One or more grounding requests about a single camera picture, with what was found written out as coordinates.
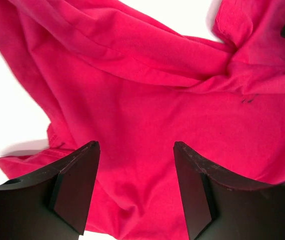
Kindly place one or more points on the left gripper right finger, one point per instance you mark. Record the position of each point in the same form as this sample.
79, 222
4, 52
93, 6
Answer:
219, 204

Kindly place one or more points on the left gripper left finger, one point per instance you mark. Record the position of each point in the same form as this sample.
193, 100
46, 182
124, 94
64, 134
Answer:
52, 202

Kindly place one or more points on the magenta t-shirt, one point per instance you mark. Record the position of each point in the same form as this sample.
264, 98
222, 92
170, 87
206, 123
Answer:
103, 71

